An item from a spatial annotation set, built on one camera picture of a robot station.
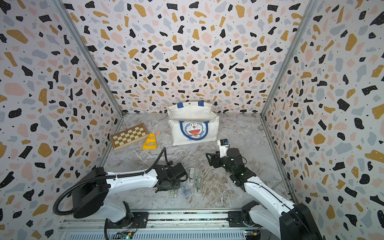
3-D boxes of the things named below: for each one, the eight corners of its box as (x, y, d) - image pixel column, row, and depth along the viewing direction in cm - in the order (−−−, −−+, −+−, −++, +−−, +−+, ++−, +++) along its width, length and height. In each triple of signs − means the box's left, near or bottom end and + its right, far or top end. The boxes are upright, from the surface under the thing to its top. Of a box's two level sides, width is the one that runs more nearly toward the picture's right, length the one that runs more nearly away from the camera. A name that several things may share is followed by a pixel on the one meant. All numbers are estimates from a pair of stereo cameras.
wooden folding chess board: (115, 151, 102) (113, 148, 99) (112, 138, 108) (109, 135, 106) (150, 136, 110) (149, 133, 107) (145, 125, 117) (144, 122, 114)
